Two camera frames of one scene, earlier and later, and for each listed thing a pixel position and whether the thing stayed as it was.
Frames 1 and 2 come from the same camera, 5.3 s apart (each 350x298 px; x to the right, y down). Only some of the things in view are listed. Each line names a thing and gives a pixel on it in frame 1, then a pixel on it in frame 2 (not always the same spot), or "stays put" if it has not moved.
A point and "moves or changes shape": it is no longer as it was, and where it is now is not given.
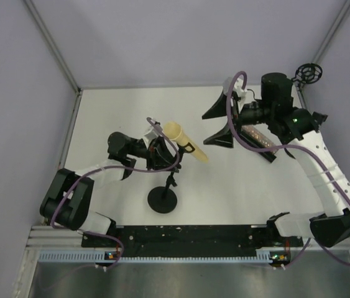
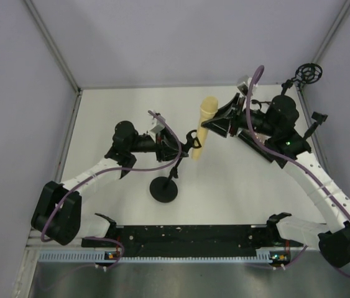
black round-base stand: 318,118 stays put
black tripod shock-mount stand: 306,74 stays put
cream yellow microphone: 173,130 to 209,105
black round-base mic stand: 163,199 moves or changes shape
